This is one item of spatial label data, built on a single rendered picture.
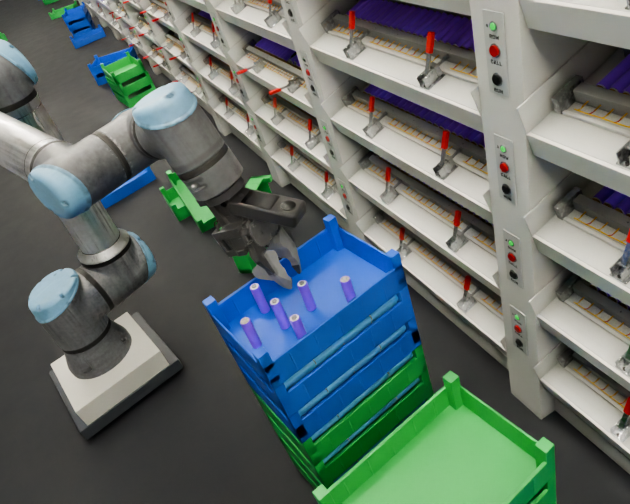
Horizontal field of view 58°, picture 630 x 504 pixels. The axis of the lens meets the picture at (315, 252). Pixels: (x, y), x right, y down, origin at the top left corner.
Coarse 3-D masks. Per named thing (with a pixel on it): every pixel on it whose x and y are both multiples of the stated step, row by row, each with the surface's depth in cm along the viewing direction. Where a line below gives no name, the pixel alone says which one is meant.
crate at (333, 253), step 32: (320, 256) 114; (352, 256) 112; (384, 256) 98; (320, 288) 107; (384, 288) 99; (224, 320) 104; (256, 320) 105; (320, 320) 101; (352, 320) 97; (256, 352) 89; (288, 352) 91; (320, 352) 95
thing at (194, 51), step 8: (168, 0) 247; (176, 0) 248; (176, 8) 250; (184, 8) 251; (176, 16) 251; (184, 40) 258; (192, 48) 261; (200, 48) 262; (192, 56) 262; (200, 80) 271; (208, 88) 273; (208, 96) 275; (208, 104) 284; (216, 120) 286; (224, 120) 284; (224, 128) 286
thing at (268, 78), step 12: (252, 36) 200; (240, 48) 200; (240, 60) 201; (252, 60) 195; (288, 60) 181; (252, 72) 190; (264, 72) 185; (264, 84) 187; (276, 84) 175; (288, 96) 170; (300, 96) 163; (312, 108) 156
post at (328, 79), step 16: (304, 0) 131; (320, 0) 132; (288, 16) 138; (304, 16) 132; (304, 48) 139; (320, 64) 140; (320, 80) 142; (336, 80) 144; (320, 96) 146; (320, 112) 152; (320, 128) 158; (336, 128) 150; (336, 144) 153; (352, 144) 155; (336, 176) 167; (352, 192) 163; (352, 208) 169; (368, 208) 168; (352, 224) 176; (368, 240) 174
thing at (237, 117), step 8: (216, 96) 276; (224, 96) 275; (216, 104) 278; (224, 104) 274; (232, 104) 268; (216, 112) 278; (224, 112) 270; (232, 112) 264; (240, 112) 259; (232, 120) 261; (240, 120) 257; (248, 120) 241; (240, 128) 252; (248, 128) 243; (248, 136) 244; (256, 136) 240; (256, 144) 236
